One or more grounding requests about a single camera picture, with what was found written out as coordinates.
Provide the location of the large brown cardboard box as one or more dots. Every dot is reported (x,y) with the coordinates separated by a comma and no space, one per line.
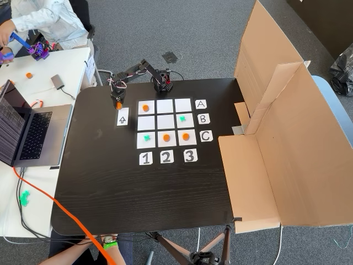
(303,151)

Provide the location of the green wristband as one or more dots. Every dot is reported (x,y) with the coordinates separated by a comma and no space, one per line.
(111,245)

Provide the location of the paper sheet letter A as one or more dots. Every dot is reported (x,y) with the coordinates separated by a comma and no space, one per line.
(201,104)

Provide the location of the camera tripod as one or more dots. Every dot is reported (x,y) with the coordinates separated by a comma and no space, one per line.
(202,258)

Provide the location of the paper sheet number 3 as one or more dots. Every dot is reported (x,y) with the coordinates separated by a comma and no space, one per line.
(190,155)

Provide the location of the paper sheet letter B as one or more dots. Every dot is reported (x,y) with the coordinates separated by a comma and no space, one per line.
(203,119)

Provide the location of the paper sheet number 2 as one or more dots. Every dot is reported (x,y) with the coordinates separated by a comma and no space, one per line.
(166,157)

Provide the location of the round orange token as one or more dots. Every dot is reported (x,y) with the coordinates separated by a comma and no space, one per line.
(186,136)
(118,106)
(166,137)
(145,108)
(29,75)

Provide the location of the grey usb hub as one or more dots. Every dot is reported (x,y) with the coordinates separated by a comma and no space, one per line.
(57,82)

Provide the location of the paper sheet number 1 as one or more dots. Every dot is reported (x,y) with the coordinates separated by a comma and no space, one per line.
(145,158)

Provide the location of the black office chair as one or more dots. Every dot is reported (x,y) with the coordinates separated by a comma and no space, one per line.
(91,31)

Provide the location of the person's right hand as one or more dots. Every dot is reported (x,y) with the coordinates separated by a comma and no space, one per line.
(7,31)

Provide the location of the white printed paper sheet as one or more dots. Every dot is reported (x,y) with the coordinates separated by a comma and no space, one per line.
(90,66)

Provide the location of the paper sheet letter C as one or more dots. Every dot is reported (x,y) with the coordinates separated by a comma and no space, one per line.
(206,136)

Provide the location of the grey open laptop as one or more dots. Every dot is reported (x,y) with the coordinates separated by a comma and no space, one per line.
(41,132)

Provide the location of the dark brown cabinet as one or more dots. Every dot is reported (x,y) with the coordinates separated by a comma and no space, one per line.
(331,22)

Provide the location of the black plastic bag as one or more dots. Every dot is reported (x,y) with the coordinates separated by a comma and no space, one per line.
(343,71)

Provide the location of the white paper grid square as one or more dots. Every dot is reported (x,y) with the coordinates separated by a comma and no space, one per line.
(141,144)
(146,123)
(172,143)
(183,105)
(165,106)
(165,122)
(152,103)
(193,142)
(189,124)

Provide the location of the white arrow paper sheet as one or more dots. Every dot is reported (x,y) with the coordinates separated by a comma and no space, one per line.
(122,117)

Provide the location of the green cross token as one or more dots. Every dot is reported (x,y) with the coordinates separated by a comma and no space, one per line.
(147,137)
(182,118)
(24,198)

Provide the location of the wrist watch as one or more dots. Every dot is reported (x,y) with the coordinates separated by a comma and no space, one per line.
(109,239)

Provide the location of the purple blue leader arm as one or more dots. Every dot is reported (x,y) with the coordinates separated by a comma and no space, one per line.
(38,52)

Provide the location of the white side table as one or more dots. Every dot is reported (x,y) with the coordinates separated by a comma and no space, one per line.
(63,63)

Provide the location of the grey tape piece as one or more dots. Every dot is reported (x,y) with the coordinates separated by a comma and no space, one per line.
(238,130)

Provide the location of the floor outlet cover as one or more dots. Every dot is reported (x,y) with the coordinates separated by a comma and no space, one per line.
(171,57)

